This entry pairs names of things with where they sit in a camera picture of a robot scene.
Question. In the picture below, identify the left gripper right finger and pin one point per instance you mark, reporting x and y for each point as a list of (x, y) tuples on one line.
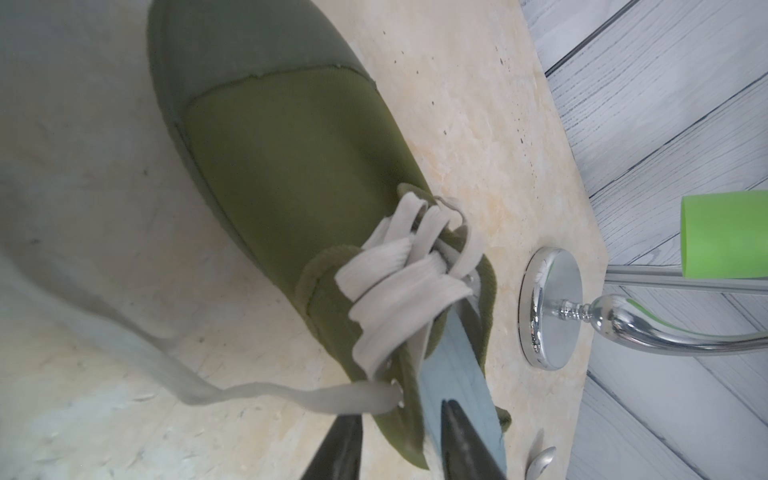
[(464, 455)]

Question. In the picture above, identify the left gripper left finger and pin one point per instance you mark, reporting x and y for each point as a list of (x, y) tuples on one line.
[(339, 454)]

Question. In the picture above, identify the grey blue insole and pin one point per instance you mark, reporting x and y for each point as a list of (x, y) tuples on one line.
[(452, 372)]

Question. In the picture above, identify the olive green shoe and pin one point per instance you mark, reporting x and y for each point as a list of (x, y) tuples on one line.
[(295, 152)]

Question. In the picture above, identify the silver metal spoon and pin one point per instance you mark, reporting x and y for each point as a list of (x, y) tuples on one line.
[(539, 463)]

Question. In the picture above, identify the silver metal cup stand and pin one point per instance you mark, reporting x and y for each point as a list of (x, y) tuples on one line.
[(551, 312)]

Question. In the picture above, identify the green plastic wine glass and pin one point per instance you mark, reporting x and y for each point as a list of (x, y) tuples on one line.
[(724, 235)]

